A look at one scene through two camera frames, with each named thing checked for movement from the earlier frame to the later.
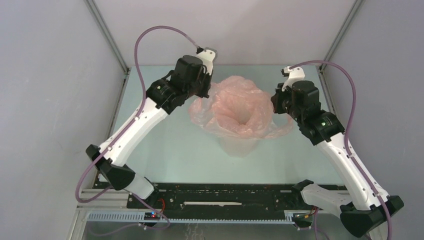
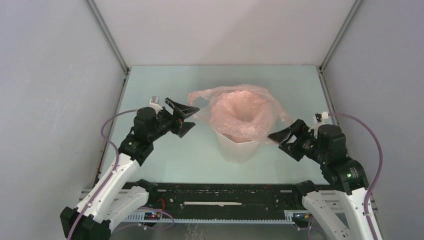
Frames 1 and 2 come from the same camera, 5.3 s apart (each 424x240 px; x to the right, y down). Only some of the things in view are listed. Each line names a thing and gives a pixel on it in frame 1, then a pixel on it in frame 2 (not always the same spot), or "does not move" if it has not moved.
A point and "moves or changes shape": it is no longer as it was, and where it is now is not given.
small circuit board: x=152 y=216 does not move
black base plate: x=222 y=200 does not move
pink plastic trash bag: x=238 y=107 moves or changes shape
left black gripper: x=204 y=92 → x=181 y=128
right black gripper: x=277 y=98 → x=298 y=128
